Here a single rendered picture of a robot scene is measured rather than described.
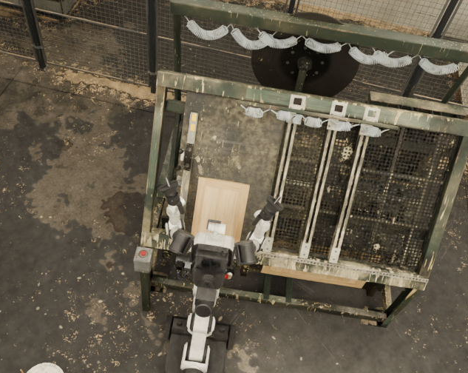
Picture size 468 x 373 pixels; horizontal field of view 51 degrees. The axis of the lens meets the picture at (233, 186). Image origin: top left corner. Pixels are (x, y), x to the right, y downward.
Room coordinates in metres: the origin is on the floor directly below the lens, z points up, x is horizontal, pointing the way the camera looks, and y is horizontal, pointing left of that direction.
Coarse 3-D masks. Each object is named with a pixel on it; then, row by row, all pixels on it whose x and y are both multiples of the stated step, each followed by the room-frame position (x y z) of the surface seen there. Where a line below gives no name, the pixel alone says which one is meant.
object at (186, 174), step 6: (192, 132) 2.38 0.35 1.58; (192, 138) 2.35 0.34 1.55; (192, 156) 2.30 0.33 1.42; (186, 174) 2.21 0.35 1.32; (186, 180) 2.19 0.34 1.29; (186, 186) 2.16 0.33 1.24; (180, 192) 2.13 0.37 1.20; (186, 192) 2.14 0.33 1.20; (186, 198) 2.12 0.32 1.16; (180, 216) 2.03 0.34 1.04
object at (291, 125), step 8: (296, 96) 2.54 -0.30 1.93; (304, 96) 2.55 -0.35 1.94; (304, 104) 2.52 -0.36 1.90; (296, 120) 2.37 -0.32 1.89; (288, 128) 2.45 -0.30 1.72; (288, 136) 2.45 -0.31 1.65; (288, 144) 2.42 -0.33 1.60; (288, 152) 2.36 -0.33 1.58; (280, 160) 2.34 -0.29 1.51; (288, 160) 2.33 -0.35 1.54; (280, 168) 2.29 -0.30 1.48; (280, 176) 2.26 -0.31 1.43; (280, 184) 2.25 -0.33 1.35; (280, 192) 2.20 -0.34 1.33; (280, 200) 2.17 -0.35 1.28; (272, 224) 2.07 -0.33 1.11; (272, 232) 2.03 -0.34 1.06; (272, 240) 2.00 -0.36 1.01; (264, 248) 1.95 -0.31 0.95
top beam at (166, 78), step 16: (160, 80) 2.50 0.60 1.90; (176, 80) 2.51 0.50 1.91; (192, 80) 2.52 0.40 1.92; (208, 80) 2.53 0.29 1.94; (224, 80) 2.60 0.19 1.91; (224, 96) 2.49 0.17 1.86; (240, 96) 2.50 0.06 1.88; (256, 96) 2.52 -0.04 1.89; (272, 96) 2.53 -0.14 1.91; (288, 96) 2.54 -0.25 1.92; (320, 96) 2.60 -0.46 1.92; (352, 112) 2.53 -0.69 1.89; (368, 112) 2.55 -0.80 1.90; (384, 112) 2.56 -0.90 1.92; (400, 112) 2.57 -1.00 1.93; (416, 112) 2.61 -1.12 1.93; (416, 128) 2.53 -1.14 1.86; (432, 128) 2.54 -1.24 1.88; (448, 128) 2.56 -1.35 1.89; (464, 128) 2.57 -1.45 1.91
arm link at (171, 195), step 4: (164, 184) 1.89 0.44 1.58; (172, 184) 1.89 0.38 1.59; (176, 184) 1.89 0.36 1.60; (160, 188) 1.86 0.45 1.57; (164, 188) 1.86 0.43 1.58; (168, 188) 1.86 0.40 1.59; (172, 188) 1.87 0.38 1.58; (176, 188) 1.88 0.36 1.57; (164, 192) 1.84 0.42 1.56; (168, 192) 1.85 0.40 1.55; (172, 192) 1.86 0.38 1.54; (176, 192) 1.89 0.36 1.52; (168, 196) 1.85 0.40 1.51; (172, 196) 1.85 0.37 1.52; (176, 196) 1.86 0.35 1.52; (168, 200) 1.84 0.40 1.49; (172, 200) 1.84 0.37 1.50; (176, 200) 1.85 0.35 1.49
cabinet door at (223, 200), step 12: (204, 180) 2.22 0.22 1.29; (216, 180) 2.23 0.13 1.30; (204, 192) 2.17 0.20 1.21; (216, 192) 2.18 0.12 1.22; (228, 192) 2.19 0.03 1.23; (240, 192) 2.20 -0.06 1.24; (204, 204) 2.12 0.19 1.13; (216, 204) 2.13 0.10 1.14; (228, 204) 2.14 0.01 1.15; (240, 204) 2.15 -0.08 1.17; (204, 216) 2.07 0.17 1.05; (216, 216) 2.08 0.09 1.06; (228, 216) 2.09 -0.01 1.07; (240, 216) 2.10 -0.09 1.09; (192, 228) 2.00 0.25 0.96; (204, 228) 2.02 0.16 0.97; (228, 228) 2.04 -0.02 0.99; (240, 228) 2.05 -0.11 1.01
